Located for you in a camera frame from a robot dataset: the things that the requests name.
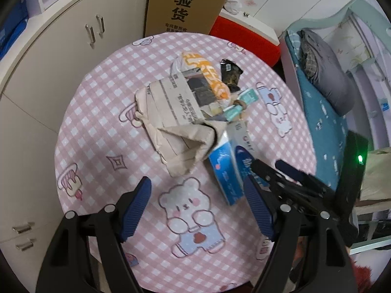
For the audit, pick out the tall brown cardboard box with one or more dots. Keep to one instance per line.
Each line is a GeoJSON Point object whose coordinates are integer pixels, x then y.
{"type": "Point", "coordinates": [196, 16]}

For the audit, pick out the teal patterned mattress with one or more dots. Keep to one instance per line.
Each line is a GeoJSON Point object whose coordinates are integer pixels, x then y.
{"type": "Point", "coordinates": [327, 128]}

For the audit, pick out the white plastic bag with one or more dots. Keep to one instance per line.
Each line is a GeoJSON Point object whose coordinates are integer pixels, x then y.
{"type": "Point", "coordinates": [233, 7]}

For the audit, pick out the blue shopping bag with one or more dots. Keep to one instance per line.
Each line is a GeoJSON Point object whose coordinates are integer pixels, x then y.
{"type": "Point", "coordinates": [13, 27]}

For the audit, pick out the grey folded duvet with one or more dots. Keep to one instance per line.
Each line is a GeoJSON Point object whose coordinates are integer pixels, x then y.
{"type": "Point", "coordinates": [323, 70]}

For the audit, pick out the beige hanging shirt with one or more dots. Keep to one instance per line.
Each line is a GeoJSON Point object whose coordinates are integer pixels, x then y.
{"type": "Point", "coordinates": [376, 181]}

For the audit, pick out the orange white bread bag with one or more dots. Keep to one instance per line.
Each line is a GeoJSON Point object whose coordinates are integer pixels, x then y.
{"type": "Point", "coordinates": [191, 60]}

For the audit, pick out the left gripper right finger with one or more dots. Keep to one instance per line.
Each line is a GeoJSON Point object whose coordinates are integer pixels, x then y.
{"type": "Point", "coordinates": [286, 212]}

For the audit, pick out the white curved cabinet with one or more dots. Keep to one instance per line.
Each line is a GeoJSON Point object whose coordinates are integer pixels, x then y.
{"type": "Point", "coordinates": [39, 76]}

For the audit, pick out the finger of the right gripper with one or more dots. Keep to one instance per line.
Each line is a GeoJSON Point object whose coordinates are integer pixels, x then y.
{"type": "Point", "coordinates": [262, 173]}
{"type": "Point", "coordinates": [306, 180]}

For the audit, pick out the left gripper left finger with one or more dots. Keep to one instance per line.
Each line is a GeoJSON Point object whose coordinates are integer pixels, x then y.
{"type": "Point", "coordinates": [67, 267]}

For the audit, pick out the teal patterned wrapper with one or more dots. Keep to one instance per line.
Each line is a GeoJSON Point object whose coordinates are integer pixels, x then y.
{"type": "Point", "coordinates": [240, 104]}

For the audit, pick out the dark seaweed wrapper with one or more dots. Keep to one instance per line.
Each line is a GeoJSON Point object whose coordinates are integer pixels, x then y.
{"type": "Point", "coordinates": [230, 74]}

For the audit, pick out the teal bunk bed frame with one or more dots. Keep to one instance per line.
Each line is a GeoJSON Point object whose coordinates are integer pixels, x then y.
{"type": "Point", "coordinates": [359, 35]}

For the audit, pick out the blue white box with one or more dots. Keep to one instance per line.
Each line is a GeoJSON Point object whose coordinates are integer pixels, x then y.
{"type": "Point", "coordinates": [231, 160]}

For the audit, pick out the red bench with white top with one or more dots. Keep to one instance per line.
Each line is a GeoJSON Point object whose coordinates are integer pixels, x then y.
{"type": "Point", "coordinates": [248, 34]}

